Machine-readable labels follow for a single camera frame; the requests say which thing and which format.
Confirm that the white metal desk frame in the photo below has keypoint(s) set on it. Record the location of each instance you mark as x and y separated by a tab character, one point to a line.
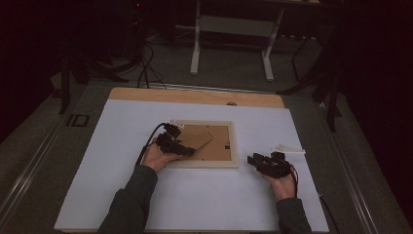
235	26

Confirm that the black metal stand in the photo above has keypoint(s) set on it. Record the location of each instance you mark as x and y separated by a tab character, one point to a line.
331	97
66	81

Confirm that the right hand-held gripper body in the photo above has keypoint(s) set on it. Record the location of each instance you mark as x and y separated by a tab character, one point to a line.
276	167

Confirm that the person's right hand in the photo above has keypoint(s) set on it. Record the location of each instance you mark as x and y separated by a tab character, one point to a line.
284	188

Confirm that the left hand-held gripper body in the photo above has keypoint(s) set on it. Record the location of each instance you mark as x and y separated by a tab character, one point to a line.
168	139

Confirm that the white table mat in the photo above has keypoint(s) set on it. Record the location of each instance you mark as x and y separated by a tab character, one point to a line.
211	201

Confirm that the person's left hand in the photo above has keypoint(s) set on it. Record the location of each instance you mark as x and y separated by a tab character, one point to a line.
156	159

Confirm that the wooden photo frame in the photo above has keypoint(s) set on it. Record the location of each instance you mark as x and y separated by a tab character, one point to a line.
214	146

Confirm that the black rectangular floor bracket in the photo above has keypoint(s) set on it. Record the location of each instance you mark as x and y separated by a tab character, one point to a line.
78	120

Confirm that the metal floor rail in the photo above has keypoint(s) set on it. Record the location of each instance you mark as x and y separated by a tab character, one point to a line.
347	169
29	169

